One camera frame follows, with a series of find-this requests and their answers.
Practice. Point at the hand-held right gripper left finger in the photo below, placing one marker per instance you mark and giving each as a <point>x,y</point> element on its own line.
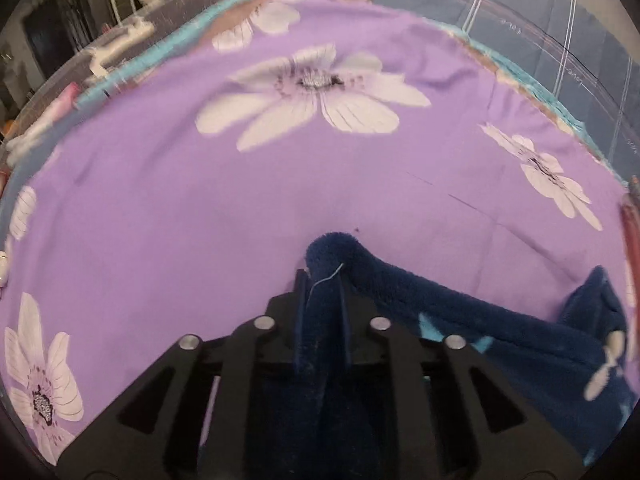
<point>301,320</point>

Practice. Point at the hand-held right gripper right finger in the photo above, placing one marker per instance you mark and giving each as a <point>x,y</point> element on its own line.
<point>345,325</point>

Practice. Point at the dark blue star fleece pajama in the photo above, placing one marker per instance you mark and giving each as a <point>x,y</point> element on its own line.
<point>475,340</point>

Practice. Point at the purple floral bedsheet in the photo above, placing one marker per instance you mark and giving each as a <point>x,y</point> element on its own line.
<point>200,210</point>

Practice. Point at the small white red toy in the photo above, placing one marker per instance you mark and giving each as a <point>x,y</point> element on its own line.
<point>4,267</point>

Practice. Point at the white pink plush toy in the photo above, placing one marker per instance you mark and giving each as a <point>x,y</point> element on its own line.
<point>65,100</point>

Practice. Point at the blue plaid sheet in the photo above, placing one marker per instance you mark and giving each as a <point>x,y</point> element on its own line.
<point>550,20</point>

